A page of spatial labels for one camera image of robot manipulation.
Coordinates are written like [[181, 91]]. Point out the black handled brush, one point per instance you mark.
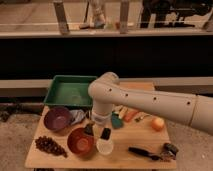
[[143, 152]]

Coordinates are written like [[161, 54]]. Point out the bunch of dark grapes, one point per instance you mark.
[[50, 146]]

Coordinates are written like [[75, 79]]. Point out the white paper cup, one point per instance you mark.
[[104, 147]]

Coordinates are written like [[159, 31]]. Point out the orange carrot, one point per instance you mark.
[[130, 115]]

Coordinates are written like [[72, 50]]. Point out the teal green object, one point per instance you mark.
[[116, 121]]

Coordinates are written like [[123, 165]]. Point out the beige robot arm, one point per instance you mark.
[[191, 110]]

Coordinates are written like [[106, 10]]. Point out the green plastic tray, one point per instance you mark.
[[70, 91]]

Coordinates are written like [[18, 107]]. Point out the orange bowl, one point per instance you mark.
[[79, 143]]

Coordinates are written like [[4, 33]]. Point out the dark small toy object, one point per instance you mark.
[[169, 152]]

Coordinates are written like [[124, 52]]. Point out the purple bowl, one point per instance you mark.
[[57, 118]]

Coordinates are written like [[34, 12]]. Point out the orange apple fruit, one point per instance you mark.
[[157, 124]]

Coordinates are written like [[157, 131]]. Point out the grey crumpled cloth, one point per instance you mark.
[[77, 116]]

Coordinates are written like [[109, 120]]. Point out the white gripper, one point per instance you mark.
[[100, 120]]

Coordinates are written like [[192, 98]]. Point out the wooden table board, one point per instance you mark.
[[139, 135]]

